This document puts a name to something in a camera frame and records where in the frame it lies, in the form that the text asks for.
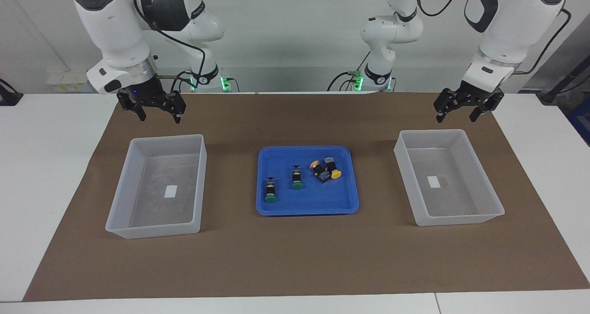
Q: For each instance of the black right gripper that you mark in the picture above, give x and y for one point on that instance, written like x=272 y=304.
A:
x=150 y=95

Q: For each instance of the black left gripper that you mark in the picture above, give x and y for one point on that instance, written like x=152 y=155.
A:
x=468 y=96

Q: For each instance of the green push button switch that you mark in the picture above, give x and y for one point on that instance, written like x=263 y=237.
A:
x=297 y=179
x=270 y=192

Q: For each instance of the yellow push button switch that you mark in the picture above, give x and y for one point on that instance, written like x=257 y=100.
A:
x=319 y=171
x=333 y=168

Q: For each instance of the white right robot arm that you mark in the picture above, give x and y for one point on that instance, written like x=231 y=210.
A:
x=110 y=28

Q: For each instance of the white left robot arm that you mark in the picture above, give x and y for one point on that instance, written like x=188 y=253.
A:
x=507 y=23

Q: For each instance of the white label sticker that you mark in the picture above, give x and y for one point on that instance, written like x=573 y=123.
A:
x=171 y=191
x=433 y=181

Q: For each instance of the translucent plastic box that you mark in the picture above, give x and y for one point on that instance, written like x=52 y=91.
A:
x=156 y=212
x=461 y=203

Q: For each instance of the white yellow power strip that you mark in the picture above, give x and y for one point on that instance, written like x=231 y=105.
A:
x=67 y=81

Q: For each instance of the black stand pole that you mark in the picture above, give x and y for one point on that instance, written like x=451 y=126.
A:
x=560 y=85

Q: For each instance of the blue crate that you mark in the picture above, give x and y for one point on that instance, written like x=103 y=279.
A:
x=581 y=120

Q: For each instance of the black clamp device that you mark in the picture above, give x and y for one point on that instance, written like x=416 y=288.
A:
x=9 y=97

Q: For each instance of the blue plastic tray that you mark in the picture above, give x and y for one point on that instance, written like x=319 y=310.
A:
x=332 y=198

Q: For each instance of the brown paper table mat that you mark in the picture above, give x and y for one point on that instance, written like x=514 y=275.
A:
x=304 y=258

